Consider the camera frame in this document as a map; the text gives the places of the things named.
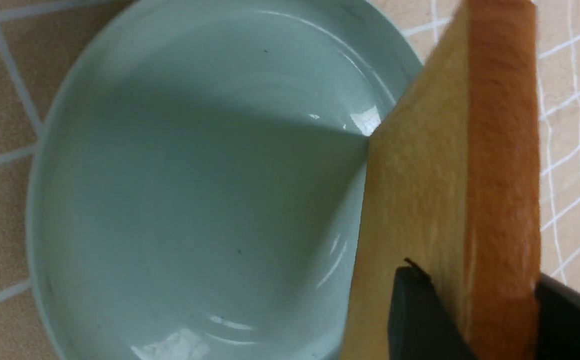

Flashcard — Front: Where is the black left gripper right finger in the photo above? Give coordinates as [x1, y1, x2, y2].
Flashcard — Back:
[536, 274, 580, 360]

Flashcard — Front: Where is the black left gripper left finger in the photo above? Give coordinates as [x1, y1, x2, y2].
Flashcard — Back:
[388, 259, 476, 360]

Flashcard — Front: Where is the toasted bread slice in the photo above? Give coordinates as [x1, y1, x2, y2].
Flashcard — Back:
[338, 0, 541, 360]

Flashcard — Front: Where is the light green round plate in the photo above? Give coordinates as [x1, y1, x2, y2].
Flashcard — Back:
[25, 0, 423, 360]

